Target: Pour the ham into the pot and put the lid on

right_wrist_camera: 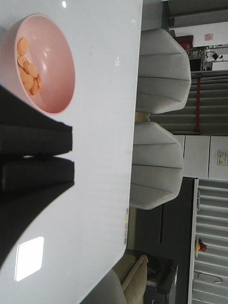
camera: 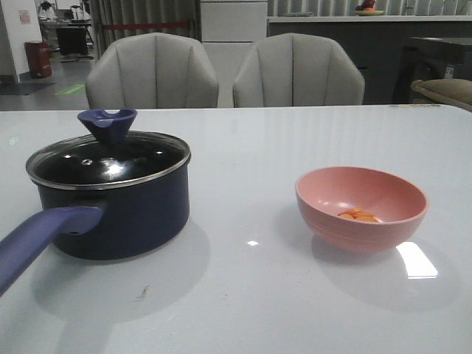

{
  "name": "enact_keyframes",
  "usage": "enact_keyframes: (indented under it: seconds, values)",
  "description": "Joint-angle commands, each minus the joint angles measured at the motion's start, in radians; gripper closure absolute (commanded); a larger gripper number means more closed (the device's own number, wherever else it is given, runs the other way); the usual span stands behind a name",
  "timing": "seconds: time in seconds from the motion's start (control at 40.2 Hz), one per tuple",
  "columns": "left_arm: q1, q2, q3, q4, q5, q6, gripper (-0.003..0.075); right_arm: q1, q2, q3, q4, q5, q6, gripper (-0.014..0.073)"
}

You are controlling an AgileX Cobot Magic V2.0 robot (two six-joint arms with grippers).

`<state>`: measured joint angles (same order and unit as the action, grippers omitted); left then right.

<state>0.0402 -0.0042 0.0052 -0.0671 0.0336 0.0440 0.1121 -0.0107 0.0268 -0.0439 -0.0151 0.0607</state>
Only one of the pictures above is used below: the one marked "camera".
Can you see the grey counter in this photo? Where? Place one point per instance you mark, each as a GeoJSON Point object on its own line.
{"type": "Point", "coordinates": [374, 43]}

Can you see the dark side table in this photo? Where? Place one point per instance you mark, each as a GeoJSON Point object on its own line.
{"type": "Point", "coordinates": [429, 59]}

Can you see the right beige upholstered chair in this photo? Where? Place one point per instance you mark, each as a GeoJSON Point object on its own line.
{"type": "Point", "coordinates": [295, 69]}

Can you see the glass lid with blue knob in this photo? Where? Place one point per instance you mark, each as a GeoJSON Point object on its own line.
{"type": "Point", "coordinates": [110, 156]}

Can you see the dark blue saucepan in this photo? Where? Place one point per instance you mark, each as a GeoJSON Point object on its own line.
{"type": "Point", "coordinates": [99, 224]}

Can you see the background desk with equipment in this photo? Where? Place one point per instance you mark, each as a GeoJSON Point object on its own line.
{"type": "Point", "coordinates": [65, 28]}

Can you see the white cabinet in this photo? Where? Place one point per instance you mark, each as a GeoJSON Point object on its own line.
{"type": "Point", "coordinates": [227, 30]}

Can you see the pink plastic bowl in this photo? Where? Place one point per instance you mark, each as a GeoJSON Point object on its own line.
{"type": "Point", "coordinates": [325, 192]}

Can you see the left beige upholstered chair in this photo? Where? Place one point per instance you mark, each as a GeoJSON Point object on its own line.
{"type": "Point", "coordinates": [154, 70]}

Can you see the red trash bin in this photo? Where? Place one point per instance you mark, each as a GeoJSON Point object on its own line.
{"type": "Point", "coordinates": [38, 59]}

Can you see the beige upholstered chair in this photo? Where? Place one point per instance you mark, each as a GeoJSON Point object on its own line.
{"type": "Point", "coordinates": [295, 69]}
{"type": "Point", "coordinates": [154, 70]}

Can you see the fruit plate on counter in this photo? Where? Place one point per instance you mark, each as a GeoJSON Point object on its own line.
{"type": "Point", "coordinates": [367, 8]}

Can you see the orange ham slices pile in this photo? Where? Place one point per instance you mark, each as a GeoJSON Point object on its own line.
{"type": "Point", "coordinates": [359, 214]}

